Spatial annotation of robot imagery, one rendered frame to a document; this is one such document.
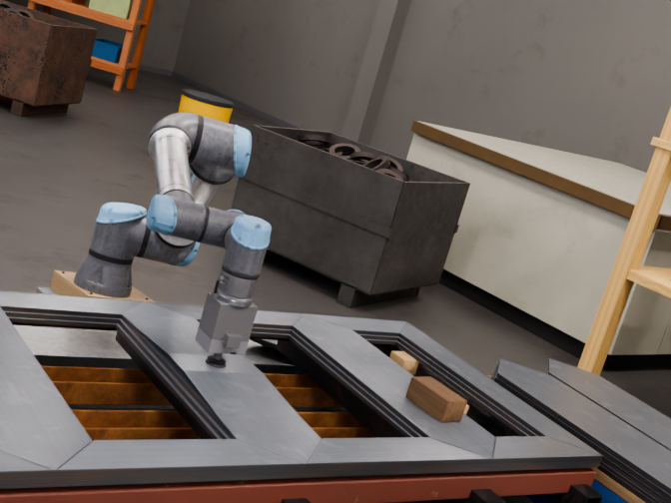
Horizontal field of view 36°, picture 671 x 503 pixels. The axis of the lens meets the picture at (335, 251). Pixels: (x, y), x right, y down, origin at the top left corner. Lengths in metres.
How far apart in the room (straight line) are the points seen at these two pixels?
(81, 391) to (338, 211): 3.81
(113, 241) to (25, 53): 6.46
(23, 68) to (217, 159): 6.77
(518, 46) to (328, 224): 5.06
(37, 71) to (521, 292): 4.56
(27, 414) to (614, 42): 8.59
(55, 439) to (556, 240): 5.10
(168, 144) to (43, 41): 6.76
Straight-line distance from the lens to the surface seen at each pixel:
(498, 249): 6.77
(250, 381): 2.03
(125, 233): 2.68
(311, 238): 5.97
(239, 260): 1.97
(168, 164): 2.18
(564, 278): 6.44
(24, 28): 9.08
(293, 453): 1.82
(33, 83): 9.05
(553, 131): 10.10
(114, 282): 2.70
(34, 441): 1.66
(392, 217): 5.69
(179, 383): 2.00
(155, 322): 2.26
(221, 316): 1.99
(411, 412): 2.17
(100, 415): 2.09
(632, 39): 9.80
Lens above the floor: 1.59
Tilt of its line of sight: 13 degrees down
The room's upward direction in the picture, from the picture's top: 16 degrees clockwise
